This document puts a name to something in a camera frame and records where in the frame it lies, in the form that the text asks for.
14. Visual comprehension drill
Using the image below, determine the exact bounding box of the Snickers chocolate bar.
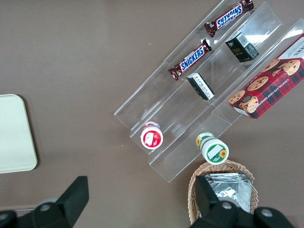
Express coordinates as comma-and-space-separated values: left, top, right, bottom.
204, 0, 255, 38
168, 39, 213, 82

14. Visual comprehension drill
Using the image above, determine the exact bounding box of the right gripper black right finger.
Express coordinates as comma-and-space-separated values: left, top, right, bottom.
191, 174, 252, 228

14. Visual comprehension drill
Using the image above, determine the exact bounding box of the beige plastic tray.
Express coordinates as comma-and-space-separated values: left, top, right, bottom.
0, 94, 38, 174

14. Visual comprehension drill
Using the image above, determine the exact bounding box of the light wicker basket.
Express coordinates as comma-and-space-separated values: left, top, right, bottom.
188, 159, 258, 226

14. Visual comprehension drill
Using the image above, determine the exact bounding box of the green lid sunflower cup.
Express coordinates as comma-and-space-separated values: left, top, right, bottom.
195, 132, 229, 165

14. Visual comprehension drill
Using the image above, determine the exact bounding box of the red tartan cookie box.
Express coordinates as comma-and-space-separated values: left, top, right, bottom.
228, 33, 304, 119

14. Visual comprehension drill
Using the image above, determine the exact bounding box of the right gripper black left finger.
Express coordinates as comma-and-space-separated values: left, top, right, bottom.
32, 175, 90, 228

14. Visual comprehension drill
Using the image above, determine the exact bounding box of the red lid yogurt cup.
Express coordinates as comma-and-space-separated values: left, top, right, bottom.
140, 121, 164, 150

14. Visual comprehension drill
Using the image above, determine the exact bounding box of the silver foil packet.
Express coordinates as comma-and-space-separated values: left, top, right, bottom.
201, 172, 252, 214

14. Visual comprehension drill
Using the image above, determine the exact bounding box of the small black carton box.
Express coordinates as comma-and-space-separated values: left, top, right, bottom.
225, 32, 259, 63
187, 72, 216, 102

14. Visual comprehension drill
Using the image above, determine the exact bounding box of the clear acrylic stepped display stand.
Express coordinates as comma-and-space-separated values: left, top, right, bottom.
113, 0, 304, 183

